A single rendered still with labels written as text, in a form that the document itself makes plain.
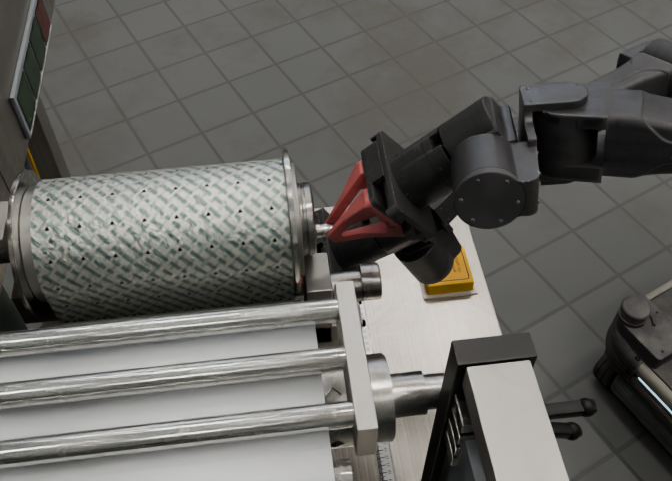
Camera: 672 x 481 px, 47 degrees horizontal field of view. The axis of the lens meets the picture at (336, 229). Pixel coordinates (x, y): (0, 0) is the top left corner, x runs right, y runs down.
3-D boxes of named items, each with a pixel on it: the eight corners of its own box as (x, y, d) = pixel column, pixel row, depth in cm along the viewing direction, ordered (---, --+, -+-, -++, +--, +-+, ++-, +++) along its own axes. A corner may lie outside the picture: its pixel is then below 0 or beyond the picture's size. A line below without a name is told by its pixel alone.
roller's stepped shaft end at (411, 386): (470, 417, 57) (476, 396, 54) (390, 426, 56) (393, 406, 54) (460, 378, 59) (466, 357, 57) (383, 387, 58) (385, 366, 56)
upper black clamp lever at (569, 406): (596, 420, 53) (601, 410, 52) (525, 428, 52) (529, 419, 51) (589, 402, 53) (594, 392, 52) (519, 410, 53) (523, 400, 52)
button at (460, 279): (472, 291, 115) (475, 281, 113) (426, 296, 115) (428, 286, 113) (462, 254, 120) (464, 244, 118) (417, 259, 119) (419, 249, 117)
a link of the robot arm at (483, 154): (577, 162, 72) (584, 79, 67) (602, 240, 63) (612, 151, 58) (449, 171, 74) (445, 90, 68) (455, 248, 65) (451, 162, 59)
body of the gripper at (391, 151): (404, 170, 79) (463, 131, 76) (422, 247, 72) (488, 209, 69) (364, 138, 75) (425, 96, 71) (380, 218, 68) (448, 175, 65)
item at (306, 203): (311, 223, 84) (318, 269, 78) (292, 224, 84) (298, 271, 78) (308, 166, 79) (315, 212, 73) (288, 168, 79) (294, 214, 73)
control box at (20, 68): (31, 139, 100) (14, 97, 95) (26, 139, 100) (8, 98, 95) (52, 24, 116) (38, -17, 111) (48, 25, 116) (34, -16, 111)
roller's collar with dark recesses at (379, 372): (393, 456, 57) (398, 416, 52) (312, 465, 56) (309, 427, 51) (379, 379, 61) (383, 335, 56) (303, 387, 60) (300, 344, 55)
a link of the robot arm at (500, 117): (525, 121, 71) (490, 78, 69) (535, 163, 66) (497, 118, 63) (463, 160, 74) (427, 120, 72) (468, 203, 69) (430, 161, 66)
